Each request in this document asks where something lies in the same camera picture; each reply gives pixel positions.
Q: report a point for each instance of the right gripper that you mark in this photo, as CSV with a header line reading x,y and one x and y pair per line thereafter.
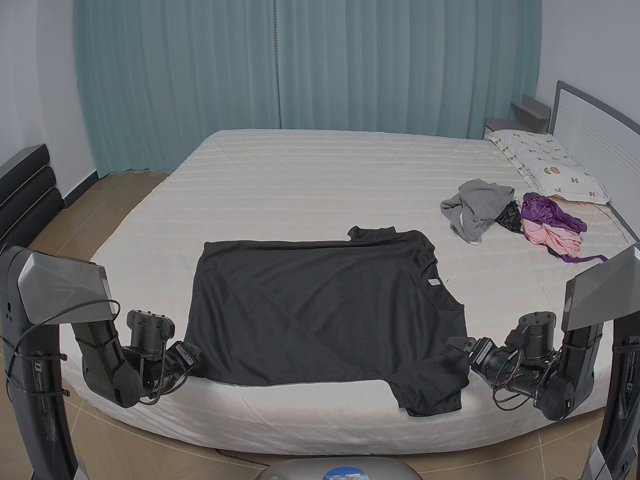
x,y
492,363

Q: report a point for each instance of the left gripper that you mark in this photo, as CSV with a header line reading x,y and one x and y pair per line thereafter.
x,y
172,368

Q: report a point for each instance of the black T-shirt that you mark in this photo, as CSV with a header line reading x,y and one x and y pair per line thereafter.
x,y
320,313

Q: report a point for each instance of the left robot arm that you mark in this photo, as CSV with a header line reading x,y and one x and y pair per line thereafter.
x,y
100,358

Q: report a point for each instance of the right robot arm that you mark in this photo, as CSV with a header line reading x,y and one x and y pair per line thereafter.
x,y
580,358

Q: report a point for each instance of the bed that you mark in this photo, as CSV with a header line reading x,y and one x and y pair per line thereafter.
x,y
325,183

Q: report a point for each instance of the small black garment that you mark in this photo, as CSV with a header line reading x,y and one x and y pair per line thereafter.
x,y
509,218

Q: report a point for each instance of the pink garment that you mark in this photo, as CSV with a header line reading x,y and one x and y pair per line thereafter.
x,y
547,238

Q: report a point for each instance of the grey garment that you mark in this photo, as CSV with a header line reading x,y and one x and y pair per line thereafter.
x,y
480,205

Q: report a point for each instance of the purple garment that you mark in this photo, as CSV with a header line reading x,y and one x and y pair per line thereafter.
x,y
542,210

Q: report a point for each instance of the white printed pillow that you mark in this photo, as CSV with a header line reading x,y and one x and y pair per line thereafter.
x,y
545,165

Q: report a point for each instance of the black chest of drawers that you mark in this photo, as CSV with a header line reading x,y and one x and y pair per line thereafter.
x,y
25,193

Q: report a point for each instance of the grey bedside table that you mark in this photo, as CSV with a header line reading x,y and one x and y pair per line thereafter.
x,y
530,113

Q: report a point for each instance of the blue-green curtain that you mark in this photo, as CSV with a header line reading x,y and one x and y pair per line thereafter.
x,y
400,53
175,68

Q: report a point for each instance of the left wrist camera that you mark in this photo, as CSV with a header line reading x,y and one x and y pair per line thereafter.
x,y
167,329

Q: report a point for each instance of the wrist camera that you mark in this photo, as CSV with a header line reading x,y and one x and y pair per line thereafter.
x,y
167,329
514,338

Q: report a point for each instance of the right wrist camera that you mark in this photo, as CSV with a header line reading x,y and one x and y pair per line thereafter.
x,y
514,338

